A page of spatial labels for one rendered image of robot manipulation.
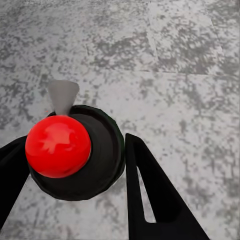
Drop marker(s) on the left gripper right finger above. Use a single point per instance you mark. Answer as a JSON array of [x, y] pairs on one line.
[[174, 219]]

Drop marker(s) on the insectifuge atomizer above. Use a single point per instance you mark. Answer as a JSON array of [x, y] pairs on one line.
[[78, 151]]

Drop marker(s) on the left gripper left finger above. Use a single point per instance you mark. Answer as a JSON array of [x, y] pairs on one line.
[[14, 171]]

